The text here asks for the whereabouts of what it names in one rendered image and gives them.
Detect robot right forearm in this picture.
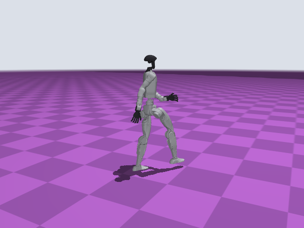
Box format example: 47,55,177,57
136,88,145,111

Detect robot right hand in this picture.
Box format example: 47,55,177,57
131,106,141,123

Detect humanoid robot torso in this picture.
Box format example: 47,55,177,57
143,70,157,116

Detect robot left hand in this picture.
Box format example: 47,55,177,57
164,93,178,102

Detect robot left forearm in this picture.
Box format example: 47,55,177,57
155,92,167,102

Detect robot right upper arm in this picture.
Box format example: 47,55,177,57
140,72,156,95

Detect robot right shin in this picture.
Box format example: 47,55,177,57
167,132,178,159

